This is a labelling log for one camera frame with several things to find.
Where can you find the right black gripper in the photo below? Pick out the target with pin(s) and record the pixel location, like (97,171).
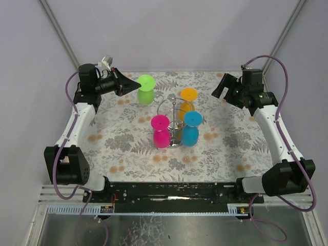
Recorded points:
(231,91)

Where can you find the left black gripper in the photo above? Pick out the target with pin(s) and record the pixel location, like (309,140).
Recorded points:
(119,83)

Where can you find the green plastic wine glass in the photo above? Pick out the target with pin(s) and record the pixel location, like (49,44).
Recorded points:
(145,94)

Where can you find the orange plastic wine glass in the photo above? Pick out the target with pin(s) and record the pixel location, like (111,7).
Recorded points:
(188,95)

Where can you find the pink plastic wine glass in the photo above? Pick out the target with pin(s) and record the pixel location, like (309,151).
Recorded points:
(161,135)

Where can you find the blue plastic wine glass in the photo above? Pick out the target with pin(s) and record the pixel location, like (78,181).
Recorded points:
(190,133)

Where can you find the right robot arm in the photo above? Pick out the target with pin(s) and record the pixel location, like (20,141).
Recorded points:
(290,169)

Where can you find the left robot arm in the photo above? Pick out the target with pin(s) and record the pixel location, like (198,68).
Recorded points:
(65,161)

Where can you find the chrome wine glass rack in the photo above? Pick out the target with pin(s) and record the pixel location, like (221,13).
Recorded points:
(174,108)

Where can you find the floral patterned table mat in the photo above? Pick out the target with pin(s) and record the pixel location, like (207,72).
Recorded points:
(117,141)

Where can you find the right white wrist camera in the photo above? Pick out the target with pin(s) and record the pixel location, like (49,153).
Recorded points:
(245,67)

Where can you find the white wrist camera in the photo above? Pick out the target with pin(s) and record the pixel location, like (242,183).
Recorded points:
(107,61)
(245,67)

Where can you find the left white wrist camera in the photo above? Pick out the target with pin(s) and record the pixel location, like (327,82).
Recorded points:
(107,61)

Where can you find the left aluminium frame post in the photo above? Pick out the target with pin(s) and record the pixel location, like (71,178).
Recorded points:
(49,13)

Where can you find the aluminium frame post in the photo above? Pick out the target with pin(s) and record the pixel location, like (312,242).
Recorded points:
(288,26)
(49,13)

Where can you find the right aluminium frame post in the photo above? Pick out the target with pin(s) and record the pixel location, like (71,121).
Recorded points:
(288,26)

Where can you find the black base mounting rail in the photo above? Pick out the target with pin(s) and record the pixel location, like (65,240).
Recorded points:
(170,197)

